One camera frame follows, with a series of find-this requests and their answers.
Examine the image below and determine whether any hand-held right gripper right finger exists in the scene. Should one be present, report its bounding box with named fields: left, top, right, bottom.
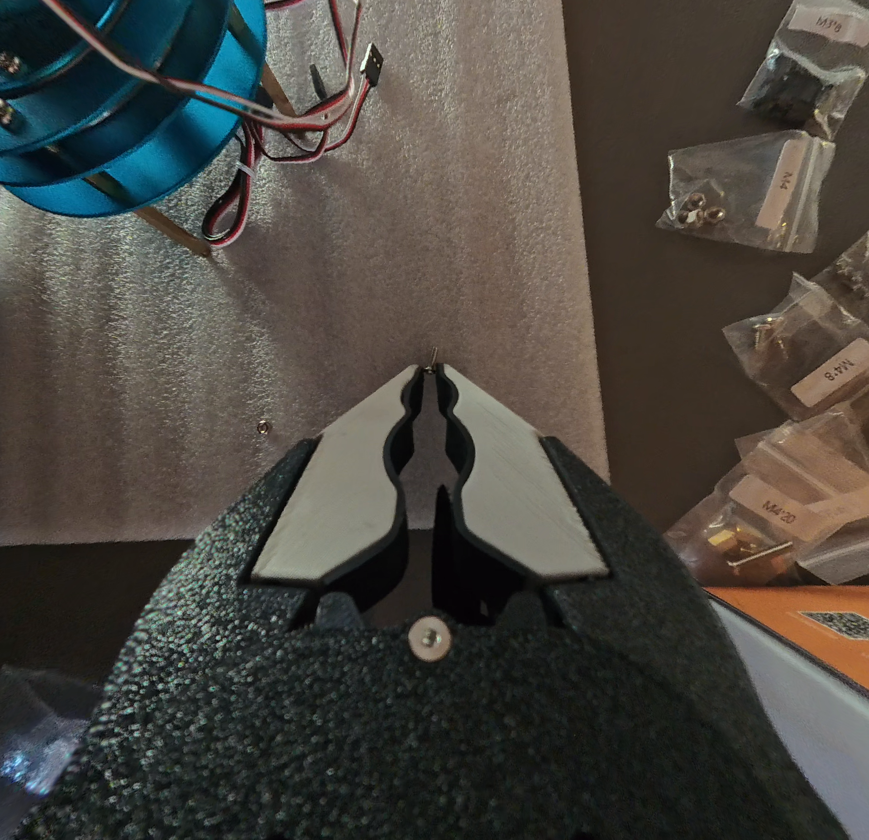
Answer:
left=434, top=363, right=610, bottom=582

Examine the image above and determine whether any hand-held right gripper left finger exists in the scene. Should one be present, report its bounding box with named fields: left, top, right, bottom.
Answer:
left=253, top=365, right=426, bottom=587

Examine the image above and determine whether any blue toy robot arm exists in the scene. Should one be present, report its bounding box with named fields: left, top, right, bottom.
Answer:
left=0, top=0, right=387, bottom=258

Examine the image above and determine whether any grey desk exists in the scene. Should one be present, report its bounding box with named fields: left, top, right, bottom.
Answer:
left=0, top=0, right=869, bottom=671

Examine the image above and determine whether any white foam sheet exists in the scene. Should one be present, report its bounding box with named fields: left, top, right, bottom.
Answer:
left=0, top=0, right=610, bottom=549

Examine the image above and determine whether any orange white cardboard box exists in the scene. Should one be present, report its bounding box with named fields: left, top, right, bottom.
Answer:
left=702, top=585, right=869, bottom=840

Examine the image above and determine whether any clear bag with metal part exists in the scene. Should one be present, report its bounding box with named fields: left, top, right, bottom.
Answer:
left=0, top=663, right=103, bottom=821

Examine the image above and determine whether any pile of small screw bags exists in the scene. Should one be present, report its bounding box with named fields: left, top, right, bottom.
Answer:
left=655, top=0, right=869, bottom=586

